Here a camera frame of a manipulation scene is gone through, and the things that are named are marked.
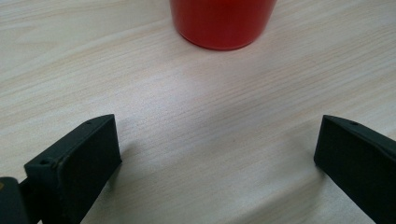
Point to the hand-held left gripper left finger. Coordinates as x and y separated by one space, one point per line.
81 161

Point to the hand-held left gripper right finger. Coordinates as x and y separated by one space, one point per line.
358 161

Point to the red plastic cup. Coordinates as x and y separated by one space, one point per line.
222 21

